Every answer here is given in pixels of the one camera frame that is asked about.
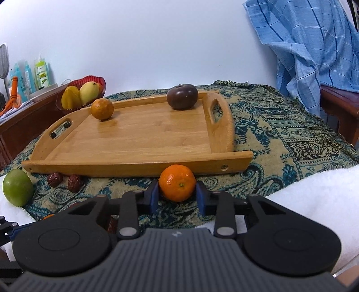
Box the dark wooden cabinet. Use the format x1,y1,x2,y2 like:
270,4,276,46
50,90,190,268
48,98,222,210
0,84,67,169

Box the orange handled tool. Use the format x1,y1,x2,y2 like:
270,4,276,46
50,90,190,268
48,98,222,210
0,76,21,117

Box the white plastic tray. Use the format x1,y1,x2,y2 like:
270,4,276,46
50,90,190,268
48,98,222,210
28,83,66,99

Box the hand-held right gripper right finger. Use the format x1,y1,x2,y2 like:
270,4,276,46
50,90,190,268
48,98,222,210
195,182,281,239

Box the green lime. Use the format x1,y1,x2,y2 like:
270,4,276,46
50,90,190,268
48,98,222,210
2,169,34,207

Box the grey electric swatter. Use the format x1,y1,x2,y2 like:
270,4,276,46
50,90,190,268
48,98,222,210
0,43,10,96

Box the white fleece blanket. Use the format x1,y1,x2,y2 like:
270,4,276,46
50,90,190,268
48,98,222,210
0,164,359,278

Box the blue bottle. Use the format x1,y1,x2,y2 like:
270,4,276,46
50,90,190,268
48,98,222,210
24,62,35,94
10,63,26,102

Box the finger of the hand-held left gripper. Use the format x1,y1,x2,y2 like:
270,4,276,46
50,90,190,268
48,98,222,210
0,216,35,248
0,262,22,285

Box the red plastic bowl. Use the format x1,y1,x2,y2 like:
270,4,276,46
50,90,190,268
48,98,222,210
55,75,107,114

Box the wooden serving tray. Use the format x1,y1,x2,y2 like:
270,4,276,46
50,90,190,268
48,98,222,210
22,90,253,178

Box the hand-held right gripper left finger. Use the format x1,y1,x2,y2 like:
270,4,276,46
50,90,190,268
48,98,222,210
67,180,160,239

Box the dark wooden chair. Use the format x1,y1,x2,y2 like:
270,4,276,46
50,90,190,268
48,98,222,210
320,86,359,146

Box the blue plaid cloth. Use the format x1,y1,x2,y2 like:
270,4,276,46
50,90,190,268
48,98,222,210
243,0,359,117

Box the green spray bottle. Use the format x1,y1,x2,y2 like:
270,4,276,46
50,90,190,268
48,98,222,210
34,58,51,91

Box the teal patterned blanket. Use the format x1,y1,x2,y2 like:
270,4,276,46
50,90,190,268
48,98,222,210
0,80,359,226

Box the large dull orange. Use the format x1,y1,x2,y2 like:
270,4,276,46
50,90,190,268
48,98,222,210
90,98,114,121

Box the yellow starfruit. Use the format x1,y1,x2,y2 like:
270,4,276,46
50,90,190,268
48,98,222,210
61,86,83,110

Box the white papers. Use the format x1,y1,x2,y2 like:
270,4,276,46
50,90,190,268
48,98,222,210
0,100,35,124

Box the dark purple persimmon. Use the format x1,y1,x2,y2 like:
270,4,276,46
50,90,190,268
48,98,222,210
166,84,199,110

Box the yellow mango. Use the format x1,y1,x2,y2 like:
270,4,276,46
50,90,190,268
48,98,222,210
79,81,100,105

